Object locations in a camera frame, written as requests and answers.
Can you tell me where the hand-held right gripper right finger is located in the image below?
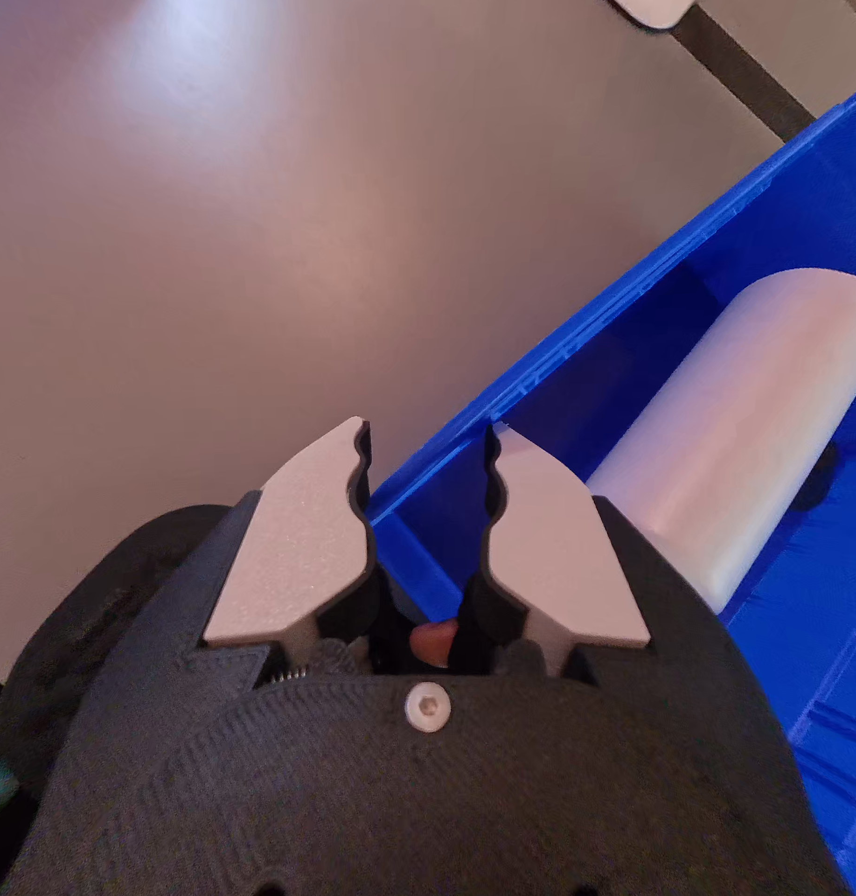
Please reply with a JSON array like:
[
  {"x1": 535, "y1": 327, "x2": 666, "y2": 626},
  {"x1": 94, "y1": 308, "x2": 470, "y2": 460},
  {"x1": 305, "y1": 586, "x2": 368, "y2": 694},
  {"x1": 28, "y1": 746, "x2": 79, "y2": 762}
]
[{"x1": 480, "y1": 422, "x2": 653, "y2": 676}]

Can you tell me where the blue plastic bin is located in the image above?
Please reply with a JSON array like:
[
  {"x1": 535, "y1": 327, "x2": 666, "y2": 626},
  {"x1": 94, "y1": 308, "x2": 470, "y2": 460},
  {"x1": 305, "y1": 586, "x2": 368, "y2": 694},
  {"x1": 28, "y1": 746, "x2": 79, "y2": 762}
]
[{"x1": 366, "y1": 77, "x2": 856, "y2": 896}]

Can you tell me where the wooden instruction board stand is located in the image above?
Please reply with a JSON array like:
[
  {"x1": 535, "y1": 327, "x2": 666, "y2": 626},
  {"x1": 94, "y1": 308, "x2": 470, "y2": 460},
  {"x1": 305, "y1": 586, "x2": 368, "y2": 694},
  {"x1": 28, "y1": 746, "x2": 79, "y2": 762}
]
[{"x1": 610, "y1": 0, "x2": 696, "y2": 30}]

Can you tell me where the black mesh chair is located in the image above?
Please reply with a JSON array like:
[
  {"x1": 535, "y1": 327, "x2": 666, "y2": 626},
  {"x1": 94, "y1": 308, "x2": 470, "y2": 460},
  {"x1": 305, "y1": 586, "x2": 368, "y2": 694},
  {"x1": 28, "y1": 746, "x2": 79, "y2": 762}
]
[{"x1": 0, "y1": 504, "x2": 241, "y2": 799}]

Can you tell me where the person's right hand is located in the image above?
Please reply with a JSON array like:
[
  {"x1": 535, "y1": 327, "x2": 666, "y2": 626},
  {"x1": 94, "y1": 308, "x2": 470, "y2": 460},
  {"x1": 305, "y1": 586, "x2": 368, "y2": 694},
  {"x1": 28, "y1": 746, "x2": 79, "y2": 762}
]
[{"x1": 410, "y1": 619, "x2": 460, "y2": 667}]

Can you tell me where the white plastic bottle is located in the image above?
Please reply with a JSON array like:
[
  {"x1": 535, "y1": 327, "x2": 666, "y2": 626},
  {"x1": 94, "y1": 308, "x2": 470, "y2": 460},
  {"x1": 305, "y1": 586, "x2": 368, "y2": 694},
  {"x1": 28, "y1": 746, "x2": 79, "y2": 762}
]
[{"x1": 587, "y1": 268, "x2": 856, "y2": 616}]

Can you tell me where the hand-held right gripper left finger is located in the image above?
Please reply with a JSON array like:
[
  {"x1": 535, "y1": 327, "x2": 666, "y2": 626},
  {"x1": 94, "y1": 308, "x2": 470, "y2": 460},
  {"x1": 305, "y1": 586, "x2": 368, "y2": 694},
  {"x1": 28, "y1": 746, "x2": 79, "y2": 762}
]
[{"x1": 202, "y1": 416, "x2": 376, "y2": 662}]

